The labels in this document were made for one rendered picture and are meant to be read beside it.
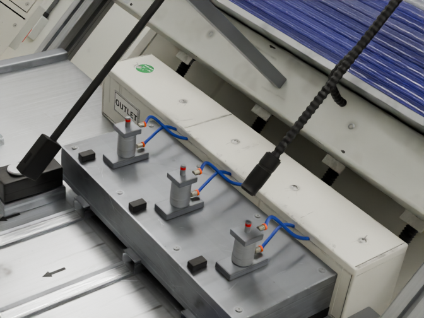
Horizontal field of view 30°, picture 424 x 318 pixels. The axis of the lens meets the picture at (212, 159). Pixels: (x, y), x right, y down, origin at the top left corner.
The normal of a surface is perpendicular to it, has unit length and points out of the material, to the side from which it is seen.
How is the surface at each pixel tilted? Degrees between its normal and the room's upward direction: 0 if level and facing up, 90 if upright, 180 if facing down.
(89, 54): 90
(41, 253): 42
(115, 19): 90
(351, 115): 90
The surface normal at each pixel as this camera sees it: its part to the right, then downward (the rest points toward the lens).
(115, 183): 0.11, -0.83
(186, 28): -0.51, -0.36
